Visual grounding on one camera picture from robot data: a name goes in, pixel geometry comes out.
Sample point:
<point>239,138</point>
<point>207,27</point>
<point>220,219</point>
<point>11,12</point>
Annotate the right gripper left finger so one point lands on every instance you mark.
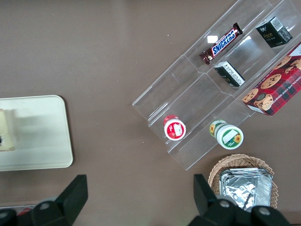
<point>68,200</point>

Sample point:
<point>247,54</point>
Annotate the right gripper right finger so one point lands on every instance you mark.
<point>207,202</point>

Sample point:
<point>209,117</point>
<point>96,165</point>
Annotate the triangle sandwich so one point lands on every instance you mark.
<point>7,127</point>

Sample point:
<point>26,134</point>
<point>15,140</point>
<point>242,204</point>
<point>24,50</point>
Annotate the light tan wicker basket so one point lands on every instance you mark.
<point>240,161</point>

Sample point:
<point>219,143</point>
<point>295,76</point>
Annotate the beige plastic tray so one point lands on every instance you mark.
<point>42,131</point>

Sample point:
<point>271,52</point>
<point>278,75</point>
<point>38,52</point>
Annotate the stack of foil containers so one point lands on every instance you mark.
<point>244,186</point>

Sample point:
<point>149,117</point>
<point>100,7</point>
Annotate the green lid yogurt cup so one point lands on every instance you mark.
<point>229,137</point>

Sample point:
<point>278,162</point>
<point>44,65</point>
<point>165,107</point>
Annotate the red lid yogurt cup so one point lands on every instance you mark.
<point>175,129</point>

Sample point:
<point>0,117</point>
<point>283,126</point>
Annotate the clear acrylic step display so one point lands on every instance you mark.
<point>200,99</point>

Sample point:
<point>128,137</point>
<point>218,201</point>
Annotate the small black carton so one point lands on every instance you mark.
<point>274,33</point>
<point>229,74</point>

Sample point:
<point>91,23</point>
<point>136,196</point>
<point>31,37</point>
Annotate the red plaid cookie box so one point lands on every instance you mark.
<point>277,89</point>

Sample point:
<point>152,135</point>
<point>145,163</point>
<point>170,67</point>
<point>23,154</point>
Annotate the Snickers chocolate bar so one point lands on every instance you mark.
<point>222,43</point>

